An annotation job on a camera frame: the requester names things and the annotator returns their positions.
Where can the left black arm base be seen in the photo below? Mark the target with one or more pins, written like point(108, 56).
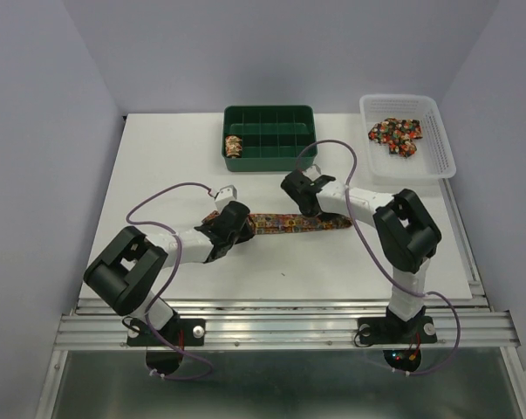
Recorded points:
point(182, 332)

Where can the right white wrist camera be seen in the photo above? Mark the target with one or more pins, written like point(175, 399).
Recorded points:
point(313, 172)

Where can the rolled patterned tie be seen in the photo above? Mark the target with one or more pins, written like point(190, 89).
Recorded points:
point(233, 147)

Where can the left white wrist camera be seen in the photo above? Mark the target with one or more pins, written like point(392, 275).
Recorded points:
point(224, 196)

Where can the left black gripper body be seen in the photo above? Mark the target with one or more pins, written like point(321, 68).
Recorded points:
point(230, 240)

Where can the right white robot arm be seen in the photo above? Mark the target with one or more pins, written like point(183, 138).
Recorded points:
point(407, 233)

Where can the white plastic basket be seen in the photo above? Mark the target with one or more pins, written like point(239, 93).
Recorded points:
point(433, 160)

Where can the aluminium frame rail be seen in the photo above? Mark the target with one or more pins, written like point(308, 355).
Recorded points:
point(287, 359)

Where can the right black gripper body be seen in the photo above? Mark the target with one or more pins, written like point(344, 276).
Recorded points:
point(300, 205)

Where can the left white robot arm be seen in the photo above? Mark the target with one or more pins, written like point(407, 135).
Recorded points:
point(123, 274)

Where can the dark floral tie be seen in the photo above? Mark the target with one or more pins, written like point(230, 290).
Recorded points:
point(398, 135)

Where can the green divided organizer tray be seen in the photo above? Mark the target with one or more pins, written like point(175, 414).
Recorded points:
point(275, 138)

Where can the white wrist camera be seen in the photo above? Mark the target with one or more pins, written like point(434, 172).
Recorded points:
point(313, 172)
point(224, 196)

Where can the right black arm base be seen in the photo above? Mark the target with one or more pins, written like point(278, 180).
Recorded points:
point(392, 332)

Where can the colourful squares patterned tie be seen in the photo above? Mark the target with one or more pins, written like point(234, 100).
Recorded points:
point(269, 224)

